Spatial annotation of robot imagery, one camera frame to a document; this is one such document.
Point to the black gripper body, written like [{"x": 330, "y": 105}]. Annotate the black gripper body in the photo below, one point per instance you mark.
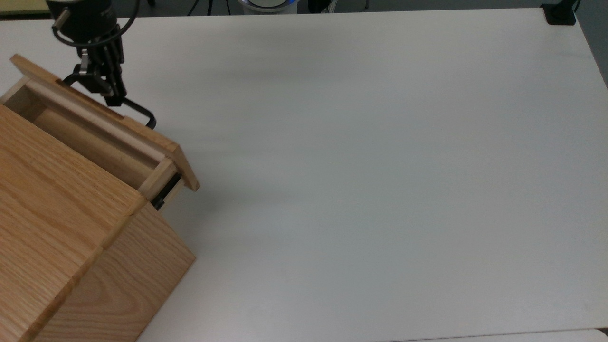
[{"x": 88, "y": 19}]

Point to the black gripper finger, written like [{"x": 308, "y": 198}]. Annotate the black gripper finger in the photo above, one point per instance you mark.
[
  {"x": 114, "y": 88},
  {"x": 85, "y": 69}
]

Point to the wooden drawer cabinet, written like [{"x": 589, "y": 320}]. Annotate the wooden drawer cabinet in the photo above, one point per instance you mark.
[{"x": 57, "y": 228}]

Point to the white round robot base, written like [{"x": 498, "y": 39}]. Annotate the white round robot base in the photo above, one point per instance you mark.
[{"x": 268, "y": 5}]

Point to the black table clamp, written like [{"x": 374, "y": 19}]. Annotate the black table clamp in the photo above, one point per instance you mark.
[{"x": 559, "y": 14}]

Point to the yellow green board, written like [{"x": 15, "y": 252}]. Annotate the yellow green board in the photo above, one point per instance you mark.
[{"x": 23, "y": 5}]

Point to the black drawer slide rail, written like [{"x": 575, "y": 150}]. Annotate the black drawer slide rail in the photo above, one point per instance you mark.
[{"x": 164, "y": 194}]

